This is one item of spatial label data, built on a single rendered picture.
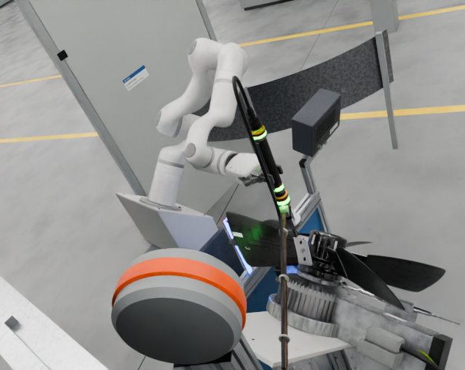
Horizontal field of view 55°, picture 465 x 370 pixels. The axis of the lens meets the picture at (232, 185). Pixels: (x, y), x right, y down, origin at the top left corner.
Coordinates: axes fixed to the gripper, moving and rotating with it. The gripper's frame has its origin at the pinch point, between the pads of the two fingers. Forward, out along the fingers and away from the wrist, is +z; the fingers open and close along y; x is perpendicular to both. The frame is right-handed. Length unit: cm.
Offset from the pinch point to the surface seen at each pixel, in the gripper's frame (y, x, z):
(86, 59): -53, 5, -179
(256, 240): 16.3, -11.4, 1.7
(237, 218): 13.2, -8.2, -6.6
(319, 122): -63, -29, -29
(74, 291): 32, -150, -229
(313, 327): 21.9, -37.0, 17.7
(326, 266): 3.9, -32.1, 12.9
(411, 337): 12, -38, 42
